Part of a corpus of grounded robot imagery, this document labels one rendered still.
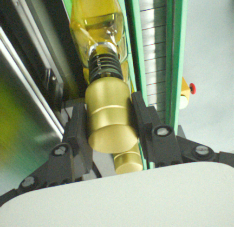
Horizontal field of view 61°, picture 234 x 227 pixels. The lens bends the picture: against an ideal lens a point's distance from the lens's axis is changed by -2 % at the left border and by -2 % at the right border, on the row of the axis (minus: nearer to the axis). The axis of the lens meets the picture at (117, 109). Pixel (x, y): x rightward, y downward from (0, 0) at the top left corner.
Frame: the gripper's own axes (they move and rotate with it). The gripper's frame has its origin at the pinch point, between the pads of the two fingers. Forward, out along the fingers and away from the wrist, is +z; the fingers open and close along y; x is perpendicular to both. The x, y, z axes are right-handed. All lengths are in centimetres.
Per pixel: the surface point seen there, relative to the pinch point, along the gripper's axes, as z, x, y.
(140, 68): 24.7, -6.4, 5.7
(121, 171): 5.4, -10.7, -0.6
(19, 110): 12.9, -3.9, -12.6
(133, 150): 6.7, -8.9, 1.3
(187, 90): 44, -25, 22
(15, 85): 14.8, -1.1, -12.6
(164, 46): 33.3, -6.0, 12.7
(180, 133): 53, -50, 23
